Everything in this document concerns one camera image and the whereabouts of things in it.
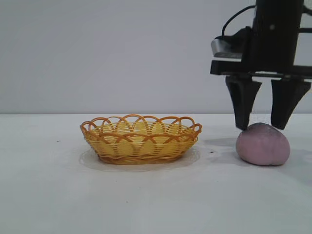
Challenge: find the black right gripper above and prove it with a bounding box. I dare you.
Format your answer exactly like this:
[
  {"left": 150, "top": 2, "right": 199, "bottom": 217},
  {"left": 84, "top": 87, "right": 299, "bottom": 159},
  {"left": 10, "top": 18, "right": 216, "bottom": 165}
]
[{"left": 210, "top": 0, "right": 312, "bottom": 130}]

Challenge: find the pink peach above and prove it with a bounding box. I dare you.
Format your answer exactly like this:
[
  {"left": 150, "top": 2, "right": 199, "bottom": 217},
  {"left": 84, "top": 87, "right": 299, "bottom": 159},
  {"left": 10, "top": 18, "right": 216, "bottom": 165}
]
[{"left": 235, "top": 122, "right": 291, "bottom": 166}]

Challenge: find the yellow woven wicker basket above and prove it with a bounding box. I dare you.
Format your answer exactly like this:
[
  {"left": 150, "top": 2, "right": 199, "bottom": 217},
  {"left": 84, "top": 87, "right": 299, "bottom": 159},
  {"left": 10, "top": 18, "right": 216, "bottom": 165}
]
[{"left": 79, "top": 114, "right": 203, "bottom": 166}]

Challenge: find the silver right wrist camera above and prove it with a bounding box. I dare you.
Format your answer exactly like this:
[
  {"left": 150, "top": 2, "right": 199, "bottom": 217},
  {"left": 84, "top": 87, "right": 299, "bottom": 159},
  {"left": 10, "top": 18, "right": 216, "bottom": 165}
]
[{"left": 211, "top": 26, "right": 254, "bottom": 61}]

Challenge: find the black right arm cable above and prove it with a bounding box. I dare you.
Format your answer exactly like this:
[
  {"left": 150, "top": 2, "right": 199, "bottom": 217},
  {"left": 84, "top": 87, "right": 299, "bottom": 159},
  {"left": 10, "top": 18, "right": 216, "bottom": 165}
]
[{"left": 221, "top": 4, "right": 256, "bottom": 39}]

